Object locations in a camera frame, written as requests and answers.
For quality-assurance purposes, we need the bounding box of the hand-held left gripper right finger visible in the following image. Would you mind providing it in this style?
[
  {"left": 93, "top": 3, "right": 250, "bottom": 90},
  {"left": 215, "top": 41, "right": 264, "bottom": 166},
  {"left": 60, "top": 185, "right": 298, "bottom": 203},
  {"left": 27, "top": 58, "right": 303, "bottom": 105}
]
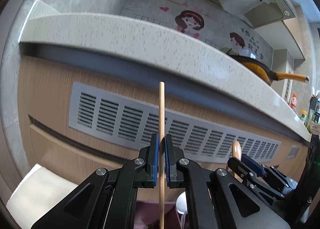
[{"left": 165, "top": 134, "right": 290, "bottom": 229}]

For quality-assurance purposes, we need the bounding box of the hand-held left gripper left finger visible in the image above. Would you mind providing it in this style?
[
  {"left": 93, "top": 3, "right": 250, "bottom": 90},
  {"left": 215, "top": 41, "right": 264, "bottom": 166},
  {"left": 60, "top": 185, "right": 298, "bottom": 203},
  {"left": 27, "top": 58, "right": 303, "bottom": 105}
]
[{"left": 30, "top": 133, "right": 160, "bottom": 229}]

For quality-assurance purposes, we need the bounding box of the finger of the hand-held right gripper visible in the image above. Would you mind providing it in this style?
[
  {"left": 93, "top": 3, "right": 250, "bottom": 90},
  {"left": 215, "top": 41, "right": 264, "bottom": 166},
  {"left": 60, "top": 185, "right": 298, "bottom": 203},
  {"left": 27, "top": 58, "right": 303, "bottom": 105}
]
[
  {"left": 241, "top": 154, "right": 298, "bottom": 192},
  {"left": 227, "top": 157, "right": 286, "bottom": 206}
]

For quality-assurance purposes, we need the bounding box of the wooden spoon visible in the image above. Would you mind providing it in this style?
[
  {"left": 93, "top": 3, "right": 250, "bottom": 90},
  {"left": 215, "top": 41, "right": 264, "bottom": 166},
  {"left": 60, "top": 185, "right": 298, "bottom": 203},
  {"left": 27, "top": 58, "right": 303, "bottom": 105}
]
[{"left": 225, "top": 141, "right": 242, "bottom": 178}]

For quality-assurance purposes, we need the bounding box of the white ceramic spoon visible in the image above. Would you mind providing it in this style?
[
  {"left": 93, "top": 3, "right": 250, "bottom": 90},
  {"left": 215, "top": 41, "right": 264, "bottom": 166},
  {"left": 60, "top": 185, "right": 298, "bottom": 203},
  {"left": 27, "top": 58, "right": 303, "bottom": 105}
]
[{"left": 175, "top": 191, "right": 188, "bottom": 229}]

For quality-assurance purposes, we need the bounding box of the wooden chopstick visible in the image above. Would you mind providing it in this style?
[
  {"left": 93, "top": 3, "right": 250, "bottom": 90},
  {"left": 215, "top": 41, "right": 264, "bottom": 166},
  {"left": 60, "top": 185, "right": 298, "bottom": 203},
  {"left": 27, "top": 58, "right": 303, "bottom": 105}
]
[{"left": 158, "top": 82, "right": 166, "bottom": 229}]

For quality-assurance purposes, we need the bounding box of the maroon plastic utensil bin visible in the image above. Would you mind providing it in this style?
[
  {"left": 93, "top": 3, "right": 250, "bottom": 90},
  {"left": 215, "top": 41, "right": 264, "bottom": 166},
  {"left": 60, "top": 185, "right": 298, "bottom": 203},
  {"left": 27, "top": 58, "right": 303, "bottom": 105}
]
[{"left": 135, "top": 199, "right": 187, "bottom": 229}]

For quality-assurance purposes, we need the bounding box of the small grey vent grille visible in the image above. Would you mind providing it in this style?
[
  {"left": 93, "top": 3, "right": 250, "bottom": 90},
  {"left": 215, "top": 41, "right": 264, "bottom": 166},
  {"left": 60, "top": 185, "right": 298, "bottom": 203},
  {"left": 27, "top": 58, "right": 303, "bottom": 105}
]
[{"left": 287, "top": 145, "right": 301, "bottom": 161}]

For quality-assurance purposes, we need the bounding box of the long grey vent grille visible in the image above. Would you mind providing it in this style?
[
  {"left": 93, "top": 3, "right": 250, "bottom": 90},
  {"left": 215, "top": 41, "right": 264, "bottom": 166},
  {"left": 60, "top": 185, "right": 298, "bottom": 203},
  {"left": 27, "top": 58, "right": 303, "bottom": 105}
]
[{"left": 68, "top": 82, "right": 282, "bottom": 163}]

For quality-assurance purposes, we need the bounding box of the green bottle with yellow cap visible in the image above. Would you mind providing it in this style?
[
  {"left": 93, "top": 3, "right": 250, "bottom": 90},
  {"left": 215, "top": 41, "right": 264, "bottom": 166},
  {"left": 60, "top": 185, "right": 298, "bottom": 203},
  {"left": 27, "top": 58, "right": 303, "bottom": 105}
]
[{"left": 299, "top": 110, "right": 309, "bottom": 127}]

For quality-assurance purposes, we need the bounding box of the orange bottle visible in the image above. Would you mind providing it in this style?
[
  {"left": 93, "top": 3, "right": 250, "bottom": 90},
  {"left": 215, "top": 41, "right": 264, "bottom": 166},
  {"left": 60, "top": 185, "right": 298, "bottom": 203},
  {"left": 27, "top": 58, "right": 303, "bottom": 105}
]
[{"left": 289, "top": 93, "right": 298, "bottom": 110}]

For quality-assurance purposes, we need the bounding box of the cream tablecloth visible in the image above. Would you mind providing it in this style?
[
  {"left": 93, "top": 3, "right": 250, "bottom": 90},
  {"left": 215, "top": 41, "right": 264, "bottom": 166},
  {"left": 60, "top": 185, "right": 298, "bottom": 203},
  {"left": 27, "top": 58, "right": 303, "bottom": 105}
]
[{"left": 5, "top": 163, "right": 80, "bottom": 219}]

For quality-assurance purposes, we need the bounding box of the wooden kitchen cabinet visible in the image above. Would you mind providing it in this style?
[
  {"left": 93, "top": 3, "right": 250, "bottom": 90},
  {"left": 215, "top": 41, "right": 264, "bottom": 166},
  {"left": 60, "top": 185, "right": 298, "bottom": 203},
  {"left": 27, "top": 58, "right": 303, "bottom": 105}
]
[{"left": 17, "top": 54, "right": 310, "bottom": 209}]

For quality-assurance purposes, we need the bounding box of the narrow wall vent grille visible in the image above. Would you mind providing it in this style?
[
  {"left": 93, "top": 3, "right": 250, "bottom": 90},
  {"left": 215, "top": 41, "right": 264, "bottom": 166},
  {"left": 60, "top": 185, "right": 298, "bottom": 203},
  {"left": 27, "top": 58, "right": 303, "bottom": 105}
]
[{"left": 284, "top": 69, "right": 293, "bottom": 101}]

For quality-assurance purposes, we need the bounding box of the frying pan with orange handle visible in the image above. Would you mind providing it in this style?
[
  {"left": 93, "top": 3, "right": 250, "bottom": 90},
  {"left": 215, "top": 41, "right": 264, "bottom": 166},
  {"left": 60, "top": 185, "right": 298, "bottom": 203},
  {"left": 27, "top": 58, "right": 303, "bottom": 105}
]
[{"left": 229, "top": 54, "right": 310, "bottom": 87}]

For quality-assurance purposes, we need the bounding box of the black lettering wall sticker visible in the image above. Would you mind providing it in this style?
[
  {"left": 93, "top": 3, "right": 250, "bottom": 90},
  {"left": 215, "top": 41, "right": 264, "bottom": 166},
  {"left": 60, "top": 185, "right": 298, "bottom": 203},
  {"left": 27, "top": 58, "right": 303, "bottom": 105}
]
[{"left": 241, "top": 28, "right": 265, "bottom": 60}]

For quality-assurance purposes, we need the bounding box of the boy wall sticker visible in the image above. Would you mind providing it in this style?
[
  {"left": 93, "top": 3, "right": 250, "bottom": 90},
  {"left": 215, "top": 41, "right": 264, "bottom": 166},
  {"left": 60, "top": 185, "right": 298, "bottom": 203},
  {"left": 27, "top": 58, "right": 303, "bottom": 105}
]
[{"left": 220, "top": 32, "right": 247, "bottom": 56}]

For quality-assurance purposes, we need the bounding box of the girl wall sticker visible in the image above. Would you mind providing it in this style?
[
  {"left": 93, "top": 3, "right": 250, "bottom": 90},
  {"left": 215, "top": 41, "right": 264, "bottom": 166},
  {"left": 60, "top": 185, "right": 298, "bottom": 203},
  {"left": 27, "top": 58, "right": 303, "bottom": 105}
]
[{"left": 174, "top": 10, "right": 205, "bottom": 38}]

